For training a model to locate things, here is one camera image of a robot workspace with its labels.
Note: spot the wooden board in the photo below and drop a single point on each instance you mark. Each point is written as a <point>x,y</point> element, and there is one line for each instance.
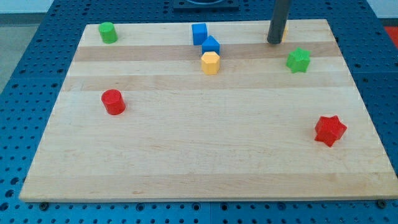
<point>244,134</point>

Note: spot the yellow hexagon block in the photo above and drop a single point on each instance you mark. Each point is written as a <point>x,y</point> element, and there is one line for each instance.
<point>210,63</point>

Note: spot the blue pentagon block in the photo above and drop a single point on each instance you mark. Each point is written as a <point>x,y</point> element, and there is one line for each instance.
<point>210,45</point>

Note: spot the blue cube block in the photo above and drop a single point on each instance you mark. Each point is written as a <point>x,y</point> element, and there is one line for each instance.
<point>199,33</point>

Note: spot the red cylinder block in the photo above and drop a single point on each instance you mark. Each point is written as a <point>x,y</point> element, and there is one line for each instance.
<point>113,102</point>

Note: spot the green star block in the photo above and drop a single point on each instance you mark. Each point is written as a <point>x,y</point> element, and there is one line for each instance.
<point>298,60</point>

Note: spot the yellow block behind rod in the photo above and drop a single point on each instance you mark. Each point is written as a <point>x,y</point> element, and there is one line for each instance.
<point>284,35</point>

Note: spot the green cylinder block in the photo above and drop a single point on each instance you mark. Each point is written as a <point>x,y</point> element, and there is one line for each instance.
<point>107,32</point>

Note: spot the red star block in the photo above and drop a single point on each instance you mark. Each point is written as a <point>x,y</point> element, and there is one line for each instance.
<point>329,130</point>

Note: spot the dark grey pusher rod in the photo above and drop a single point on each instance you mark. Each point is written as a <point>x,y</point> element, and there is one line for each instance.
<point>278,21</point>

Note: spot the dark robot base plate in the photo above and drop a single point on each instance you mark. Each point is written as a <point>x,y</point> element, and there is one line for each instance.
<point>184,5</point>

